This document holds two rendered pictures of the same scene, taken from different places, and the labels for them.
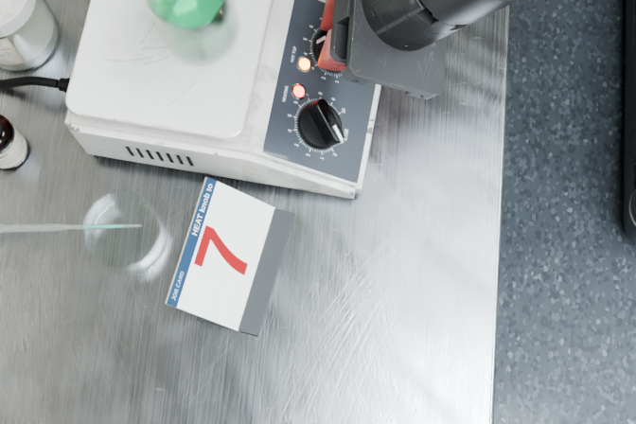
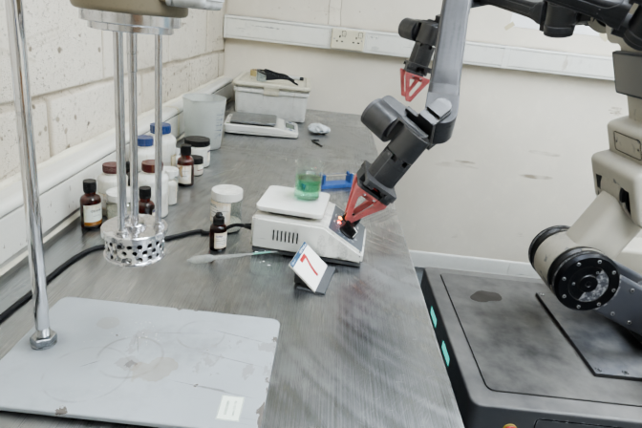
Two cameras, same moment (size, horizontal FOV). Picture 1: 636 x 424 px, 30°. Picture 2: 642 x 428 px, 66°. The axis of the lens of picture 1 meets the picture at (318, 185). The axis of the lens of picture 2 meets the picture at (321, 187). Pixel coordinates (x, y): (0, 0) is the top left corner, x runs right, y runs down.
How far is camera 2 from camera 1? 69 cm
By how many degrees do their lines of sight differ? 56
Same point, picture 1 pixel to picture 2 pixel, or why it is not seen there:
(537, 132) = not seen: outside the picture
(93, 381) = (249, 301)
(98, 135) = (265, 221)
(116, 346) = (260, 293)
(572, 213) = not seen: outside the picture
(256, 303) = (322, 285)
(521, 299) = not seen: outside the picture
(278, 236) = (330, 271)
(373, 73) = (374, 182)
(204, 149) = (306, 225)
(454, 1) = (404, 144)
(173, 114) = (297, 208)
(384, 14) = (377, 166)
